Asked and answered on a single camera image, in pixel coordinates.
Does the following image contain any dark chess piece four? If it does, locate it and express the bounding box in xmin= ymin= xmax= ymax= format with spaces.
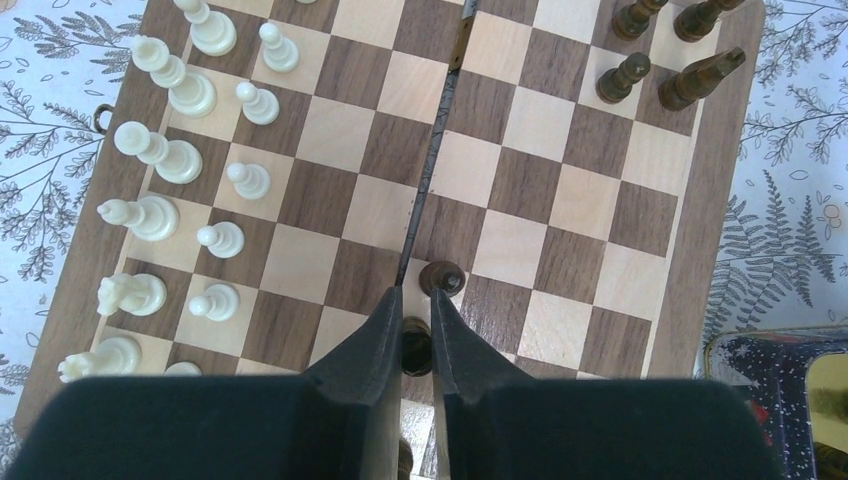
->
xmin=658 ymin=47 xmax=746 ymax=111

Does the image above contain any white bishop far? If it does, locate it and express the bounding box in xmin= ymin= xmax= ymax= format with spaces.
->
xmin=173 ymin=0 xmax=237 ymax=57

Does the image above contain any dark chess piece two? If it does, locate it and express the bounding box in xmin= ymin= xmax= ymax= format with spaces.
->
xmin=673 ymin=0 xmax=745 ymax=43

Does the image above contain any white bishop near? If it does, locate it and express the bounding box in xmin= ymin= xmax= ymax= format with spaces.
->
xmin=97 ymin=195 xmax=180 ymax=242

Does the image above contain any white pawn seven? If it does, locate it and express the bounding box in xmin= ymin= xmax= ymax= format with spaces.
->
xmin=188 ymin=283 xmax=240 ymax=322

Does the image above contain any white pawn six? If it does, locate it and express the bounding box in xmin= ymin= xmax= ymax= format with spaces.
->
xmin=196 ymin=221 xmax=245 ymax=259

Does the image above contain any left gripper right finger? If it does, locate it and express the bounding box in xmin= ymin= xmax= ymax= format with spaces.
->
xmin=431 ymin=290 xmax=781 ymax=479

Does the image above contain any wooden chess board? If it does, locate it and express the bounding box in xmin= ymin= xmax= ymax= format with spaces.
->
xmin=13 ymin=0 xmax=768 ymax=480

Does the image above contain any floral table cloth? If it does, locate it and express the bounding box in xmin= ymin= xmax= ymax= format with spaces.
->
xmin=0 ymin=0 xmax=848 ymax=465

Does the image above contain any white pawn four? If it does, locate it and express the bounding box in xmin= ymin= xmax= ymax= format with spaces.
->
xmin=235 ymin=82 xmax=280 ymax=125

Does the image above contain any white pawn three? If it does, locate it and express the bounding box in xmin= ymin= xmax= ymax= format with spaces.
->
xmin=259 ymin=22 xmax=300 ymax=73

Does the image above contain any dark chess piece six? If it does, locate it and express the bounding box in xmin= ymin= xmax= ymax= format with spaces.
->
xmin=418 ymin=260 xmax=466 ymax=297

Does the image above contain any white king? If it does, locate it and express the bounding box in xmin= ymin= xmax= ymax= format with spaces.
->
xmin=114 ymin=121 xmax=203 ymax=184

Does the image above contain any dark chess piece seven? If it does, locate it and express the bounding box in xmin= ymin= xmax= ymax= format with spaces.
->
xmin=401 ymin=316 xmax=432 ymax=377

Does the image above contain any yellow tin box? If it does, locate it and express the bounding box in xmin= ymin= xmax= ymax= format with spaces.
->
xmin=704 ymin=326 xmax=847 ymax=479

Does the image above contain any white bishop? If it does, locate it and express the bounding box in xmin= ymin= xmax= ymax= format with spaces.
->
xmin=173 ymin=0 xmax=237 ymax=57
xmin=97 ymin=195 xmax=180 ymax=242

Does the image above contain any white pawn eight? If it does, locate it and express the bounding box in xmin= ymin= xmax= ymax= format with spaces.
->
xmin=164 ymin=361 xmax=202 ymax=376

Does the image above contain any white knight near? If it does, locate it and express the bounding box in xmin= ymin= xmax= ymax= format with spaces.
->
xmin=96 ymin=273 xmax=167 ymax=316

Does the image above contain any white pawn five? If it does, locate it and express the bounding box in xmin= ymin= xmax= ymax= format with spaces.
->
xmin=226 ymin=162 xmax=271 ymax=200

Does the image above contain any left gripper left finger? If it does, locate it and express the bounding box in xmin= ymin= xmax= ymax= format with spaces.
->
xmin=7 ymin=287 xmax=403 ymax=479

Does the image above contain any white rook near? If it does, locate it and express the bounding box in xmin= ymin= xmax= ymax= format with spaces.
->
xmin=57 ymin=335 xmax=142 ymax=383

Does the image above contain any dark chess piece three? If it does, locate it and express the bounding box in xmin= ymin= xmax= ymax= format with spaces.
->
xmin=596 ymin=52 xmax=652 ymax=104

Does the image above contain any dark chess piece one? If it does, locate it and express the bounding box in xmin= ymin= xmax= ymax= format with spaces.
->
xmin=611 ymin=0 xmax=668 ymax=41

